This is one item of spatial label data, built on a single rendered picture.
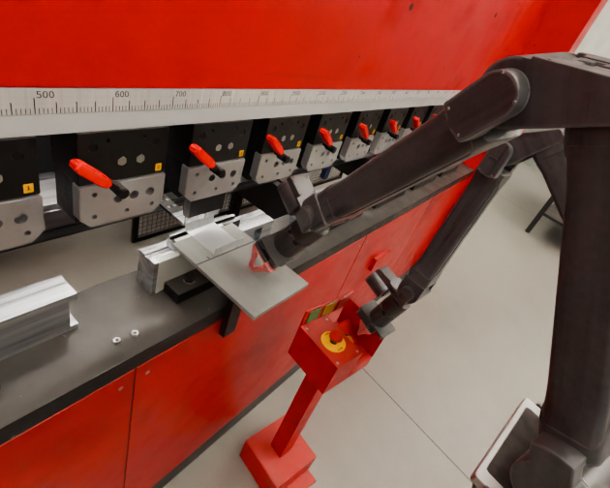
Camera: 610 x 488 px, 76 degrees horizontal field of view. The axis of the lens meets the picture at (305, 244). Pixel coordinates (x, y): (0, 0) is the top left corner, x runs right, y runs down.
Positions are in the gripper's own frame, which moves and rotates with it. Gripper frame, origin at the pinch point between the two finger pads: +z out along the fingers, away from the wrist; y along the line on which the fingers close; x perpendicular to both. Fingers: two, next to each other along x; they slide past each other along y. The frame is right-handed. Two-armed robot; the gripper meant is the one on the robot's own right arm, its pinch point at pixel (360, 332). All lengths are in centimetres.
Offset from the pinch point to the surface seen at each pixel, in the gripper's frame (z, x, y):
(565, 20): -80, -177, 79
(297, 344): 8.0, 15.5, 6.7
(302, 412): 34.8, 8.6, -9.3
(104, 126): -43, 62, 38
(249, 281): -17.7, 36.5, 18.8
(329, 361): -0.1, 15.5, -2.6
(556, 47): -69, -178, 73
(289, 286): -18.9, 28.7, 14.1
